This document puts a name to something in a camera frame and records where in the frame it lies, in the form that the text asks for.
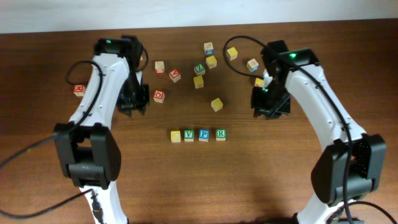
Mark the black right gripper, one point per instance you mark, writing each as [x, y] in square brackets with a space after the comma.
[270, 109]

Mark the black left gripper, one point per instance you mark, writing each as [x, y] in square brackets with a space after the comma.
[133, 104]

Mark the yellow C wooden block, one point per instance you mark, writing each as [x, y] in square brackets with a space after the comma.
[175, 136]

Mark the green R top wooden block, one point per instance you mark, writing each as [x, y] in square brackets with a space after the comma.
[220, 134]

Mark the green V wooden block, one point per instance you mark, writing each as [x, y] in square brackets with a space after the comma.
[188, 135]

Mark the blue P wooden block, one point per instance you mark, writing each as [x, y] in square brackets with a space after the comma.
[204, 135]

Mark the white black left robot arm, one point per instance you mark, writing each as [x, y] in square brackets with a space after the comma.
[89, 155]

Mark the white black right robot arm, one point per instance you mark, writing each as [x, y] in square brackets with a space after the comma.
[351, 162]

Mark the yellow T wooden block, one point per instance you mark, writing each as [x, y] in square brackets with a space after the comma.
[259, 82]

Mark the red O wooden block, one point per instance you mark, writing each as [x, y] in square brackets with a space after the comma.
[159, 96]

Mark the blue D side wooden block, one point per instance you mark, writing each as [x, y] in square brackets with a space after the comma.
[252, 65]

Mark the red side I wooden block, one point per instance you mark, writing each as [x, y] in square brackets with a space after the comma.
[159, 67]

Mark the red tilted A wooden block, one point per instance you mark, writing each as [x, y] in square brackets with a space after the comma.
[175, 75]

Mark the red W wooden block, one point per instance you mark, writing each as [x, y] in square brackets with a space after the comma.
[79, 90]

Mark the yellow umbrella wooden block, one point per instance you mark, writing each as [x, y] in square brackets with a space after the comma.
[217, 104]

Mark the yellow far wooden block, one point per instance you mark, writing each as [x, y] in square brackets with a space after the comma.
[232, 53]

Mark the yellow spider wooden block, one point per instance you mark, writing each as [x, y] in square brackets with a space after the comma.
[198, 82]

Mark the green Z wooden block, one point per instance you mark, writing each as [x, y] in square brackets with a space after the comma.
[199, 69]

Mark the yellow mid wooden block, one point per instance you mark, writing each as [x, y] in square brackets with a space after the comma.
[211, 62]

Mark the blue side far wooden block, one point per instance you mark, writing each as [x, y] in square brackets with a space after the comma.
[208, 48]

